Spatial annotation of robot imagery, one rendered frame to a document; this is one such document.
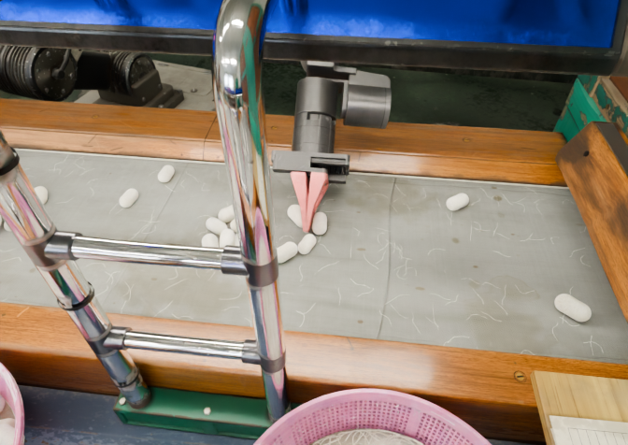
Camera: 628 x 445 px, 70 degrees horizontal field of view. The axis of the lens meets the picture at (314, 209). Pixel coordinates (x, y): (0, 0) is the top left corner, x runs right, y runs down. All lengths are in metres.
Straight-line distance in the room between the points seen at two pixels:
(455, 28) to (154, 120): 0.60
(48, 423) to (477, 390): 0.46
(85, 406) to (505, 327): 0.48
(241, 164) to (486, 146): 0.59
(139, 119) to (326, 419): 0.58
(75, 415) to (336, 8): 0.50
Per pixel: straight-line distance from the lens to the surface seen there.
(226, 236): 0.59
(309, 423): 0.47
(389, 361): 0.48
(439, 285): 0.58
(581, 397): 0.51
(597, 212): 0.63
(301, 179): 0.58
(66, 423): 0.61
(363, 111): 0.62
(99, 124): 0.85
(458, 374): 0.49
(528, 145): 0.80
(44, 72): 1.13
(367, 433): 0.49
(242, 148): 0.22
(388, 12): 0.34
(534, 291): 0.61
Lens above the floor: 1.19
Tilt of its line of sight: 44 degrees down
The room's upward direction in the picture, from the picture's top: straight up
